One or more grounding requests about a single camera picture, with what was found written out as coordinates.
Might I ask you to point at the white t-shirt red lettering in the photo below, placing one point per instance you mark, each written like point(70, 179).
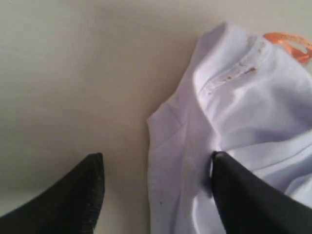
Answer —
point(240, 94)

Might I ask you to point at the orange neck label tag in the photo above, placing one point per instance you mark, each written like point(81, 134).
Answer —
point(284, 40)

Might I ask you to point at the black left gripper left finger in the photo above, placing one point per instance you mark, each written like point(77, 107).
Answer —
point(70, 206)

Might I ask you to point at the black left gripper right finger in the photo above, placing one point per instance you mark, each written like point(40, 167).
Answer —
point(248, 205)

